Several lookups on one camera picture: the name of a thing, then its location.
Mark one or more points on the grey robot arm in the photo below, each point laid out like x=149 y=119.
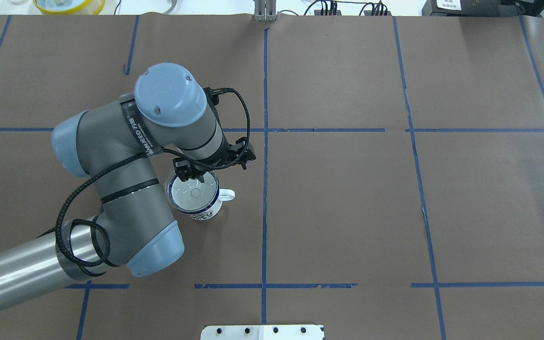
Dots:
x=120 y=216

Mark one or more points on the yellow tape roll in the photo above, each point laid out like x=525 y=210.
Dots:
x=69 y=7

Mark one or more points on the aluminium frame post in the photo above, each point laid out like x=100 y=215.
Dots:
x=265 y=10

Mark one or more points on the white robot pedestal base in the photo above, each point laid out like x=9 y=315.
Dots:
x=263 y=332

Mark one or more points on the black desktop computer box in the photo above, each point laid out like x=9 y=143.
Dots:
x=468 y=8

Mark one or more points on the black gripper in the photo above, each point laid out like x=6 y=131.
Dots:
x=183 y=171

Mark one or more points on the white enamel mug blue rim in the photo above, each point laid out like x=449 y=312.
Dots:
x=226 y=195

